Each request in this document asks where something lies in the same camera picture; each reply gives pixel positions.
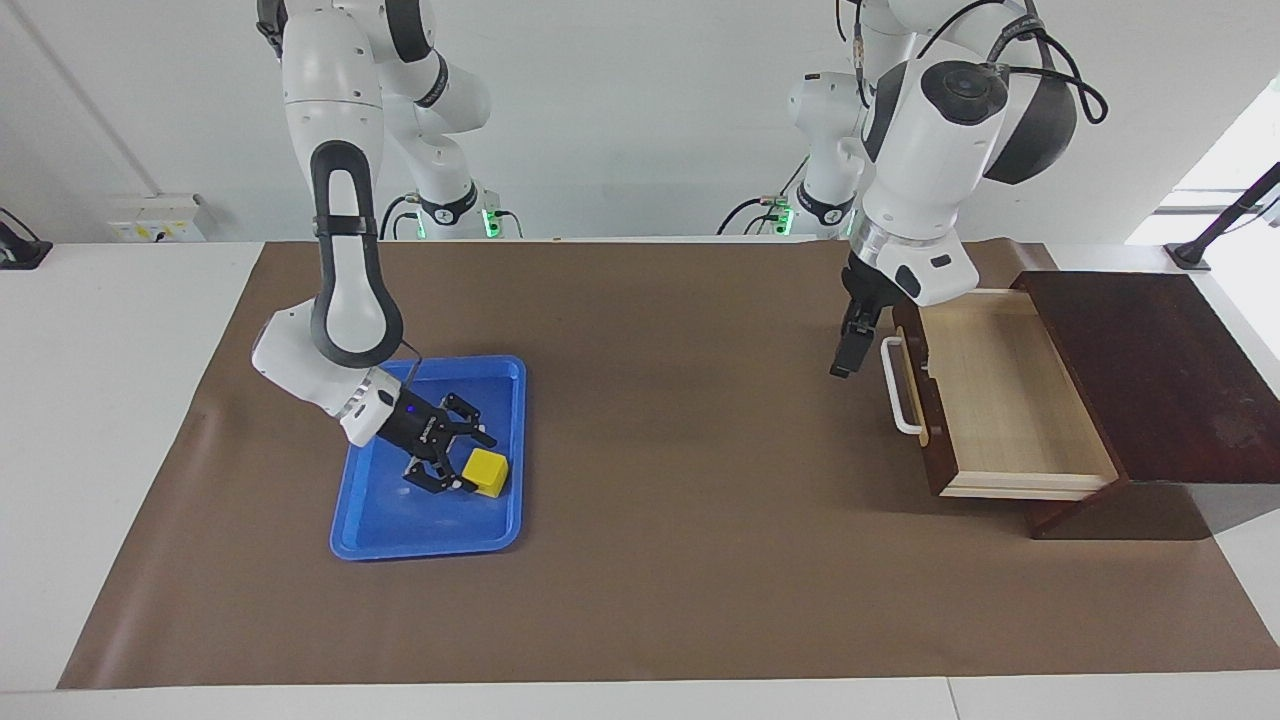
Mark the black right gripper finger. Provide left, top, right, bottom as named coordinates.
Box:
left=402, top=455, right=480, bottom=497
left=440, top=392, right=499, bottom=449

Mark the yellow cube block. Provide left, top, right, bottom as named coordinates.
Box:
left=461, top=447, right=512, bottom=499

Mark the white drawer handle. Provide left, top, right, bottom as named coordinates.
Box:
left=879, top=335, right=927, bottom=437

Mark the wooden drawer with dark front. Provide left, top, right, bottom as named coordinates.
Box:
left=880, top=287, right=1122, bottom=502

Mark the dark wooden drawer cabinet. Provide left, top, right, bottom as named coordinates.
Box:
left=1010, top=269, right=1280, bottom=541

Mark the blue plastic tray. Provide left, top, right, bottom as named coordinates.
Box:
left=329, top=354, right=528, bottom=562

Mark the brown table mat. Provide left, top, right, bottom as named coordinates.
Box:
left=57, top=238, right=1280, bottom=691

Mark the black angled stand pole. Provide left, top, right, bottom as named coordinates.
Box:
left=1164, top=161, right=1280, bottom=273

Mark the black stand base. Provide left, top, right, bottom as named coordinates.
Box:
left=0, top=206, right=54, bottom=271

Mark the black left arm base cable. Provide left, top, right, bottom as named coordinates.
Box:
left=714, top=157, right=809, bottom=237

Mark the black arm base cable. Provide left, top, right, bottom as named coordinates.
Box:
left=714, top=157, right=809, bottom=237
left=378, top=193, right=421, bottom=242

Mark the black right arm base cable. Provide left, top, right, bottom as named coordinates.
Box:
left=378, top=193, right=421, bottom=242

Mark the white wall socket box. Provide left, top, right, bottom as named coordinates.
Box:
left=104, top=194, right=208, bottom=244

